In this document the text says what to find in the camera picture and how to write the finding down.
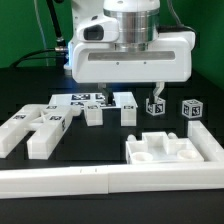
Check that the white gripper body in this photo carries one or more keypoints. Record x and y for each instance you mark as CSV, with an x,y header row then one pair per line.
x,y
167,59

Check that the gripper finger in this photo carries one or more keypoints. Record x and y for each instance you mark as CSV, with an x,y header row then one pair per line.
x,y
154,95
107,93

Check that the white chair seat plate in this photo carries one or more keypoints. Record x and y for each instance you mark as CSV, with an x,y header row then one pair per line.
x,y
160,147

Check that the white tag sheet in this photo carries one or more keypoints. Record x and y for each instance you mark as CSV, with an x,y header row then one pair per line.
x,y
118,99

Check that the white tagged cube near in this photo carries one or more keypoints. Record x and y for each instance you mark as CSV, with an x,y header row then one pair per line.
x,y
157,108

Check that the white tagged cube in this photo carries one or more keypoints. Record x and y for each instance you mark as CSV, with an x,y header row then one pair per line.
x,y
157,108
192,108

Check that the white tagged cube far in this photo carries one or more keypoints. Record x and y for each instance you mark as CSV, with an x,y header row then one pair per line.
x,y
192,108

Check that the white chair back frame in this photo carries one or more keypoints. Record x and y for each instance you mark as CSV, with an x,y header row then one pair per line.
x,y
48,124

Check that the white U-shaped fence rail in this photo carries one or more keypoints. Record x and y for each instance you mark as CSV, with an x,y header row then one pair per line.
x,y
105,179

